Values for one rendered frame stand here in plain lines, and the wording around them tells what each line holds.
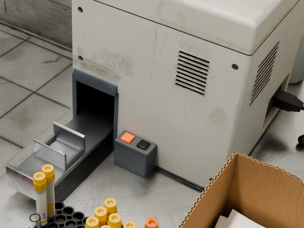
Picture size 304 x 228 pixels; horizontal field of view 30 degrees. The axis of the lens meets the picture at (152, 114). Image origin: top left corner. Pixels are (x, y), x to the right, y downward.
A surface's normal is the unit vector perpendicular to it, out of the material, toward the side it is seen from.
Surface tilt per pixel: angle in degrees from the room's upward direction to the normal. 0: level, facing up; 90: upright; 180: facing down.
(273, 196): 88
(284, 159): 0
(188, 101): 90
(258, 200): 89
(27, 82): 0
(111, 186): 0
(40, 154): 90
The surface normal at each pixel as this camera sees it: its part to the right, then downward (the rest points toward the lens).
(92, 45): -0.51, 0.51
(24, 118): 0.07, -0.77
